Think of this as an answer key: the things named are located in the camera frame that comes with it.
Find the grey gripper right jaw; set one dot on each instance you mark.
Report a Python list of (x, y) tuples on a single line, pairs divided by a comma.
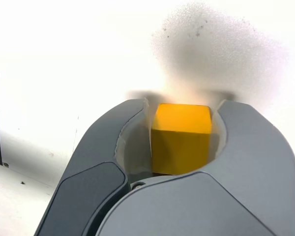
[(248, 172)]

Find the yellow cube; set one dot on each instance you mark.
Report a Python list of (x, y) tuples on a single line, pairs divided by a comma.
[(180, 137)]

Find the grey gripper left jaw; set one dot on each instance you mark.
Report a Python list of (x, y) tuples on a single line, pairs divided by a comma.
[(88, 159)]

